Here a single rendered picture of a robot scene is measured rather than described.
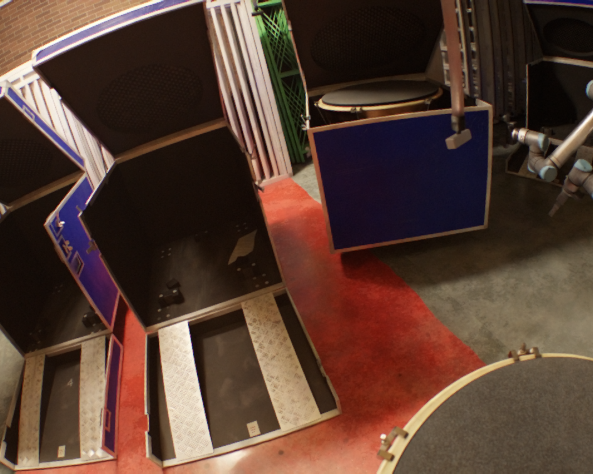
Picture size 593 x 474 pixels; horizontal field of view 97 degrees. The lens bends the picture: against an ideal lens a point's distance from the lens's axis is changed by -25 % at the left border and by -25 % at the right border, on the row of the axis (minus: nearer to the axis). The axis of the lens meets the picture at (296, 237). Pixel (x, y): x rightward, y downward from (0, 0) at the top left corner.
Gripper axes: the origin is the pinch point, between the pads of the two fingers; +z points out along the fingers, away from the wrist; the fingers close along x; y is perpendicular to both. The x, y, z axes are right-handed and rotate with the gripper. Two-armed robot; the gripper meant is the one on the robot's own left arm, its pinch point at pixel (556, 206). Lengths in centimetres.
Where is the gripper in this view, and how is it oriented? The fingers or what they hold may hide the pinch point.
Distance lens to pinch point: 211.2
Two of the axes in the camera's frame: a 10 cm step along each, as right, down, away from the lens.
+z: 0.6, 5.6, 8.3
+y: -6.0, -6.4, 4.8
